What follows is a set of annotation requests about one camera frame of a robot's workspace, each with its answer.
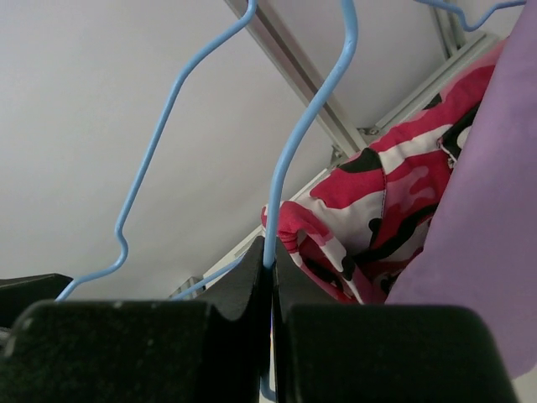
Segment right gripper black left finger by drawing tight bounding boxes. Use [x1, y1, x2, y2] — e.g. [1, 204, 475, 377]
[1, 238, 270, 402]

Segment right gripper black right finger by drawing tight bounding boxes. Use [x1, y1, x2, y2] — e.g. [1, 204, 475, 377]
[273, 247, 517, 402]

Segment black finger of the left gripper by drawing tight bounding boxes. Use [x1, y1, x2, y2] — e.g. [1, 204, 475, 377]
[0, 273, 72, 327]

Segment blue wire hanger lilac trousers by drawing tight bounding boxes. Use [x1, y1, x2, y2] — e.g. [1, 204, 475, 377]
[259, 0, 361, 400]

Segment blue wire hanger floral trousers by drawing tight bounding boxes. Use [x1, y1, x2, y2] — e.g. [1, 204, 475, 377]
[54, 0, 258, 301]

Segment pink floral trousers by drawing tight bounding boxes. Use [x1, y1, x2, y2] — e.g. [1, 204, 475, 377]
[277, 44, 503, 304]

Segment aluminium frame left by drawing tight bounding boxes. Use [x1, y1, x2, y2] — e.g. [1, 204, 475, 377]
[169, 0, 500, 300]

